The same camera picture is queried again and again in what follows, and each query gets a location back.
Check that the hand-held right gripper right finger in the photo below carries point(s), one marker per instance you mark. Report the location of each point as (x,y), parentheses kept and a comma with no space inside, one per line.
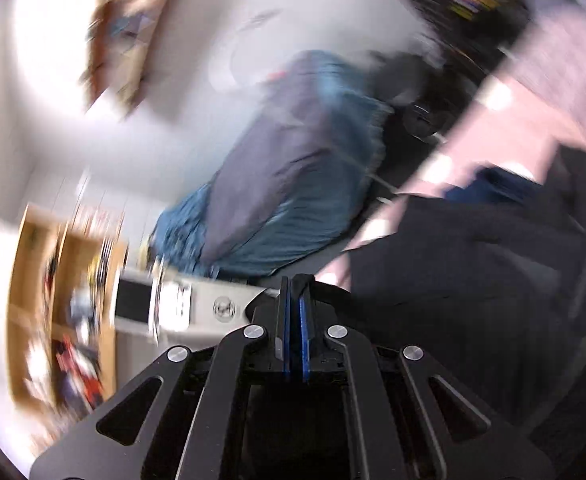
(303,332)

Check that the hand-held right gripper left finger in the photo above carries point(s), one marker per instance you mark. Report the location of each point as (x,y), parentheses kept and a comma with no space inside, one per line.
(286,332)

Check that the dark cloth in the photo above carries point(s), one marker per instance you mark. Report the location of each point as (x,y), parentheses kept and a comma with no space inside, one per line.
(473,270)

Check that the wooden shelf unit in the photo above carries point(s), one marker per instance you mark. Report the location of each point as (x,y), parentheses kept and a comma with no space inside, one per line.
(63,300)

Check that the blue grey garment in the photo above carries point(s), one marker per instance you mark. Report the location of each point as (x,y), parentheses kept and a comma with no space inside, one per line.
(283,175)

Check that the small blue cloth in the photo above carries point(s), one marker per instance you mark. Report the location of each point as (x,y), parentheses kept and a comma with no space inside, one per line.
(493,182)

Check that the black chair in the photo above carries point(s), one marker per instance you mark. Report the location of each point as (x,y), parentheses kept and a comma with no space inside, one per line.
(423,100)

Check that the dark bookshelf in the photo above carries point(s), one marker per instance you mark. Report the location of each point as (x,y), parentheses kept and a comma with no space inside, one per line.
(463,0)

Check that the wooden wall shelf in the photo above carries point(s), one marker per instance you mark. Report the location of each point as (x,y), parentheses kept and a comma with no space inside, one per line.
(128,35)

